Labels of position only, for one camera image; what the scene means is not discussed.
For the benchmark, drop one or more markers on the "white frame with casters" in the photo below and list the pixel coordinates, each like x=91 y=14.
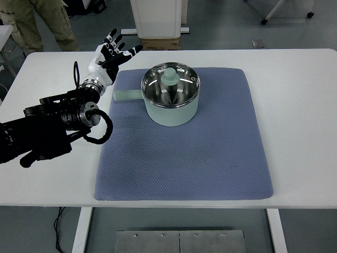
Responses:
x=272 y=10

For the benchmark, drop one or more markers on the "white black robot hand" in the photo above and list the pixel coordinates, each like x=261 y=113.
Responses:
x=98 y=71

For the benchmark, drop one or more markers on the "grey floor socket plate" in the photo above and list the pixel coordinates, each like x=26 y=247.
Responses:
x=258 y=43

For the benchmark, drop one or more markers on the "person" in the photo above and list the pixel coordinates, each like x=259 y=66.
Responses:
x=26 y=23

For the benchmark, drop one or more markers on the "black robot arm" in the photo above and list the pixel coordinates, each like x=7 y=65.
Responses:
x=39 y=137

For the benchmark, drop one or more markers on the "cardboard box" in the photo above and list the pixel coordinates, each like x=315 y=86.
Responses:
x=160 y=43

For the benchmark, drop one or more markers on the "glass lid with green knob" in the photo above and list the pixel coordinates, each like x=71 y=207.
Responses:
x=171 y=76

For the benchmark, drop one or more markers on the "white stand base foot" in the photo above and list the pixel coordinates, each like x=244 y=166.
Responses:
x=126 y=31

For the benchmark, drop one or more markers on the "grey metal plate with screws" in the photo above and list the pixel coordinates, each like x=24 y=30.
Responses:
x=158 y=242

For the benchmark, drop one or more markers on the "white table leg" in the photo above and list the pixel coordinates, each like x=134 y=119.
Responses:
x=276 y=232
x=81 y=232

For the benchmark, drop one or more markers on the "white cabinet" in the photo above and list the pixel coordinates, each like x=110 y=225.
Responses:
x=158 y=18

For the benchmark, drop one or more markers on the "blue textured mat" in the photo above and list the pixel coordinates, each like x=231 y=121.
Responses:
x=184 y=171

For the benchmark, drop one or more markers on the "black floor device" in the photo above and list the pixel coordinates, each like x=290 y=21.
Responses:
x=98 y=6

